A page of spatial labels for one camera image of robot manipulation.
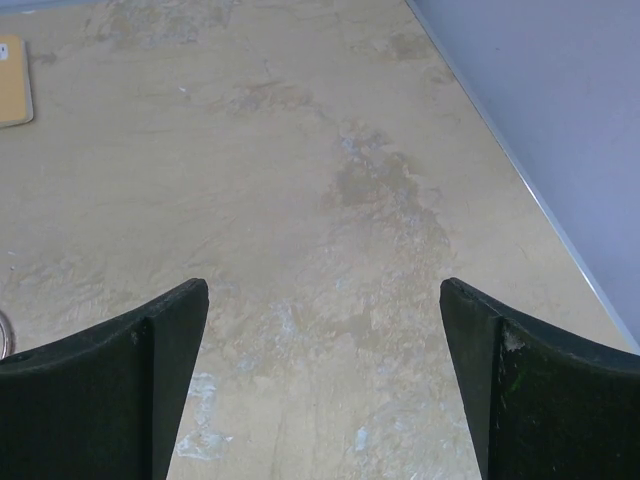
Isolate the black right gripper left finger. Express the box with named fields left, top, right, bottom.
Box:
left=1, top=279, right=208, bottom=479

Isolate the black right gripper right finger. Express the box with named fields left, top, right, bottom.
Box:
left=439, top=278, right=639, bottom=479

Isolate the large silver keyring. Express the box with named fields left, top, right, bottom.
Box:
left=0, top=311, right=15, bottom=359

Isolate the tan spiral notebook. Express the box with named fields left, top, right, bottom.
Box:
left=0, top=35, right=34, bottom=128

